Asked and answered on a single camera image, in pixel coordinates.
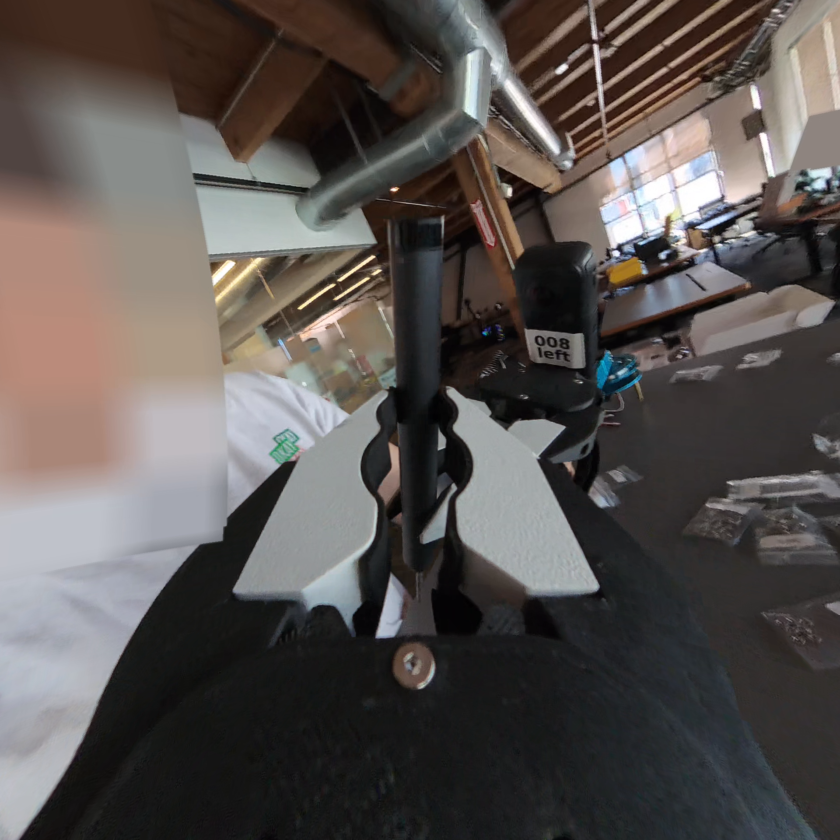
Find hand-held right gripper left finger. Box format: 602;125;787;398
233;388;401;608

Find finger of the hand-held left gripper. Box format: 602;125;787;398
399;472;455;637
508;419;567;460

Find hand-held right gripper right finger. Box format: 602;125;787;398
430;387;600;608

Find blue toy robot arm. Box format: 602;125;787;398
594;351;643;403

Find dark grey screwdriver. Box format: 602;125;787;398
386;217;448;599

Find brown background desk with slot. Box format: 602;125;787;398
600;262;752;339

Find dark desk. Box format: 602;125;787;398
453;315;840;840

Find large paned window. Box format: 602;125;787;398
600;147;723;244

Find white cardboard box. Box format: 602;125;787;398
682;283;836;358

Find person in white shirt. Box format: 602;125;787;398
0;371;349;840

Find white upright panel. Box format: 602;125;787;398
787;112;840;175

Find wooden support post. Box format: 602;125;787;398
453;141;526;316

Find silver ventilation duct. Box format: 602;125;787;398
295;0;575;231

